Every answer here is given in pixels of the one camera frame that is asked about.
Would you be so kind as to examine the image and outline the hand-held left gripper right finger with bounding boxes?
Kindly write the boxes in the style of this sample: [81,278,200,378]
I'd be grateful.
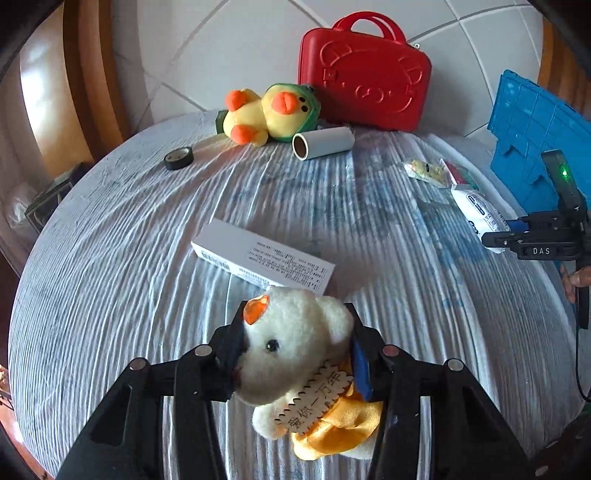
[342,302,532,480]

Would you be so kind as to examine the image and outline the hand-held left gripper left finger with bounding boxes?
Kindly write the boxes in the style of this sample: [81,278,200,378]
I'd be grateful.
[55,300,252,480]

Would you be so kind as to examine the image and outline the white tissue packet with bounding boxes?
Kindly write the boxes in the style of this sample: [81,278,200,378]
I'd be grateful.
[450,186,509,254]

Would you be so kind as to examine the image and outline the white teddy bear yellow ribbon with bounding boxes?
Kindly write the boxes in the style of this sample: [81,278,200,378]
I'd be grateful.
[233,285,384,461]

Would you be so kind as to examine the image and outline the blue plastic storage crate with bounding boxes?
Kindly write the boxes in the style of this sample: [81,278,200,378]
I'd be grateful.
[487,69,591,217]

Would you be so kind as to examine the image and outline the person's right hand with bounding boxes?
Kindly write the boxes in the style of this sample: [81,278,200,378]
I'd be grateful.
[561,263,591,303]

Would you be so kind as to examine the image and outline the red green tissue packet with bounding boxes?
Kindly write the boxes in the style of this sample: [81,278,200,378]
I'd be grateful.
[438,158,481,190]

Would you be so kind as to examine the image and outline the white cardboard box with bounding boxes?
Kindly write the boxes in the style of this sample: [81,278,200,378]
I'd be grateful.
[191,218,336,296]

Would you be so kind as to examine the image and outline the yellowish snack packet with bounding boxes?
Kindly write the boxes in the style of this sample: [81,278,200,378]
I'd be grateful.
[404,159,448,186]

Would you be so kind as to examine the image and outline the black tape roll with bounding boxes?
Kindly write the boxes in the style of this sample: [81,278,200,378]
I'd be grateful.
[164,147,195,171]

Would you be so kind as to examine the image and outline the white paper roll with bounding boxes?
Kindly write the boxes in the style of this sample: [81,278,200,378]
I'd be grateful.
[292,127,355,162]

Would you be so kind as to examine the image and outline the red toy suitcase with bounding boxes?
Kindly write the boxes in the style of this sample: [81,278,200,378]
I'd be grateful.
[298,11,433,132]

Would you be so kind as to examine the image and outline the black box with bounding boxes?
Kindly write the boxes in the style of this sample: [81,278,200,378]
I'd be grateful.
[25,161,88,227]

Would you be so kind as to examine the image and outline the yellow duck plush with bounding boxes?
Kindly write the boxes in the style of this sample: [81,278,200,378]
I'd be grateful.
[222,83,321,147]

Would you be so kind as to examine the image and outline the black cable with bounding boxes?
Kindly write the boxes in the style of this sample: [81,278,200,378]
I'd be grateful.
[575,323,591,402]

